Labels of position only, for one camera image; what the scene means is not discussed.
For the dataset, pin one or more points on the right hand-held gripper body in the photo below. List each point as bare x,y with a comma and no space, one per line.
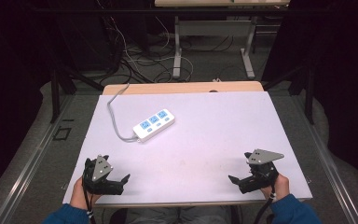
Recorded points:
262,169

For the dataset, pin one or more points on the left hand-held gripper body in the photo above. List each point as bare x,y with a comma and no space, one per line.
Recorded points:
101,168

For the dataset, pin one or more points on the person's right hand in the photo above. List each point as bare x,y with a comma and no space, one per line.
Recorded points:
280,186

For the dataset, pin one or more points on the person's left hand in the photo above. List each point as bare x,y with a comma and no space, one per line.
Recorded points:
78,196

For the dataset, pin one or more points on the white table mat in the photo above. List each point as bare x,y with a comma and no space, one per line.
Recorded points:
205,140

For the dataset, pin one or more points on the white power strip blue sockets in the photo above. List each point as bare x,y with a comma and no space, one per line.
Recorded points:
154,124

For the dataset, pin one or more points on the person's legs grey trousers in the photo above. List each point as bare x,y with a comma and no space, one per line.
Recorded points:
180,215

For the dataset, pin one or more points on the black metal stand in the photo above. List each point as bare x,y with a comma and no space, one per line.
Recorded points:
56,93
307,93

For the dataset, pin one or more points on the wooden table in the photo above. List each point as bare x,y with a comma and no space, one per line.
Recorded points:
174,87

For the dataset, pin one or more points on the black floor socket frame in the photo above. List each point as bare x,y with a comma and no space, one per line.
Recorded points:
62,133

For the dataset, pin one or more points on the metal floor rail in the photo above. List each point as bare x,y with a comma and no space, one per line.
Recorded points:
329,161
28,165

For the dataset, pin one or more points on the white metal desk frame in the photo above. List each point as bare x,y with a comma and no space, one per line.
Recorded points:
214,29

